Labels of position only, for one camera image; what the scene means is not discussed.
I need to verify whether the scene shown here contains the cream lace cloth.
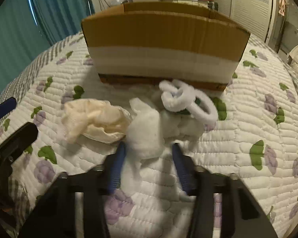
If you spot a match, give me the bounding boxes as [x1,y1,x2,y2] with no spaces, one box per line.
[61,99,132,144]

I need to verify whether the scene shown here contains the white fabric cloth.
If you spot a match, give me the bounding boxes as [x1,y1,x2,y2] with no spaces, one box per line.
[120,98,164,196]

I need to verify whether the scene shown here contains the white fluffy cloth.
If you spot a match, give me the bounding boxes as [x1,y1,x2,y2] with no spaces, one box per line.
[148,91,206,146]

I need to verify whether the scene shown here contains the floral quilted bed cover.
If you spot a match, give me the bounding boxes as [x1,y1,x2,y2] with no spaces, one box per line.
[0,38,298,237]

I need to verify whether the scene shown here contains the white fluffy loop toy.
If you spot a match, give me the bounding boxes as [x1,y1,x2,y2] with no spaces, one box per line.
[159,80,219,125]

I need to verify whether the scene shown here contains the brown cardboard box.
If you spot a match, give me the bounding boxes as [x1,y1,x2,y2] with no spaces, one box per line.
[81,2,250,91]

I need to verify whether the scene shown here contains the blue window curtain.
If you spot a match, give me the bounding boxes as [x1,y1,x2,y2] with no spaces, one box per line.
[0,0,95,94]

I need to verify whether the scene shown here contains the white sliding wardrobe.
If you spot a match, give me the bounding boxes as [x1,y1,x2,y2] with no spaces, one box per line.
[214,0,276,42]

